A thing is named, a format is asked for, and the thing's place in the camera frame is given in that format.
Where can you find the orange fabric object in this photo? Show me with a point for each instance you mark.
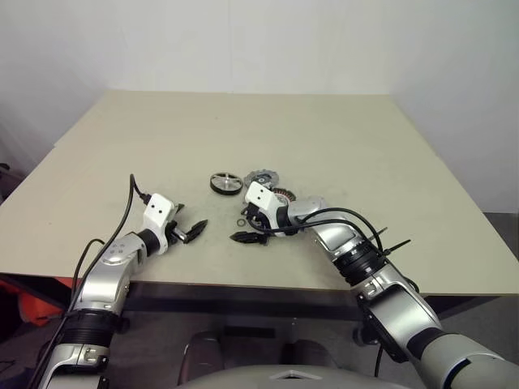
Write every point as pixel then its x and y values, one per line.
pixel 44 308

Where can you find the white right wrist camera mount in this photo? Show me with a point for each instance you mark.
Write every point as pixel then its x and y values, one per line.
pixel 261 198

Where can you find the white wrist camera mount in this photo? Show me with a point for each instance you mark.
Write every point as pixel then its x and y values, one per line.
pixel 158 210
pixel 261 198

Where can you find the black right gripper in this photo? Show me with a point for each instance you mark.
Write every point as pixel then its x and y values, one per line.
pixel 255 225

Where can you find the black caster wheel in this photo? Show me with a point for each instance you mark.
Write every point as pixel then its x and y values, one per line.
pixel 360 335

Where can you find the long black zip tie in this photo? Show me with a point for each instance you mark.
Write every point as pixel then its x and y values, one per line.
pixel 399 246

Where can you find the short black zip tie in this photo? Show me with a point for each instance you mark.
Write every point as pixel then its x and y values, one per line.
pixel 380 233

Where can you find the silver spoked rotor black rim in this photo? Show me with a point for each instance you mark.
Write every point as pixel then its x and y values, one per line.
pixel 224 184

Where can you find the grey round motor lid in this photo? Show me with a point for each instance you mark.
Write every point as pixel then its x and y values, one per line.
pixel 259 177

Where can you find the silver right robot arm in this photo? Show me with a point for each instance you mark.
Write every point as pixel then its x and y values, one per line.
pixel 405 308

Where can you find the black table frame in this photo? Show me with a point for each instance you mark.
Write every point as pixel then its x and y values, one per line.
pixel 243 300

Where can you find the grey robot torso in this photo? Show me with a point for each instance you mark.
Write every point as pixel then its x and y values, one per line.
pixel 251 379

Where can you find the grey motor housing copper windings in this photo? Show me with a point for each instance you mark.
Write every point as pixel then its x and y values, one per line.
pixel 284 197

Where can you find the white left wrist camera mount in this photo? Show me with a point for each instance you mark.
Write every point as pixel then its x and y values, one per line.
pixel 158 210

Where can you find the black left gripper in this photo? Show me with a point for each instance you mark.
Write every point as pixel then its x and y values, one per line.
pixel 180 237

